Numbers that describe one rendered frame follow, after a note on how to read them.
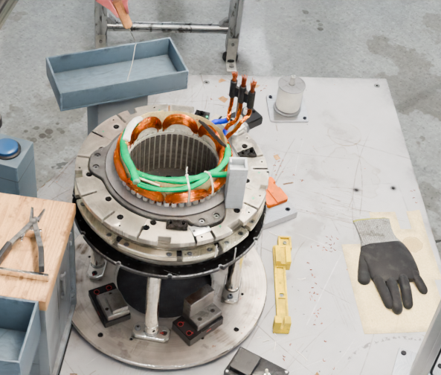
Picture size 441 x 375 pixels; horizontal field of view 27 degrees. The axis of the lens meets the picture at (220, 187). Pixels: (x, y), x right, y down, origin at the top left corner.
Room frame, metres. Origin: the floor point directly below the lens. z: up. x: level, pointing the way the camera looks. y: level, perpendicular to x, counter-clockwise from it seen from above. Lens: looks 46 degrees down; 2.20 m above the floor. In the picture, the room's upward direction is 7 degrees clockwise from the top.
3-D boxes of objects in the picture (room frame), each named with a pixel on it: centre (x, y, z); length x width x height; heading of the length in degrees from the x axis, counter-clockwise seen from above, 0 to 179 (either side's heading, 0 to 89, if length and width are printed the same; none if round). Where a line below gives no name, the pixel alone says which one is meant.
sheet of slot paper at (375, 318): (1.19, -0.36, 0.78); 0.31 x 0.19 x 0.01; 10
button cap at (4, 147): (1.13, 0.38, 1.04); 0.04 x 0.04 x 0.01
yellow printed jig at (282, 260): (1.11, -0.14, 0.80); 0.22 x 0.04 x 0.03; 3
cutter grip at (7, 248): (0.86, 0.31, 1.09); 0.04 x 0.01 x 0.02; 164
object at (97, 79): (1.36, 0.22, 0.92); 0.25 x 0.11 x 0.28; 116
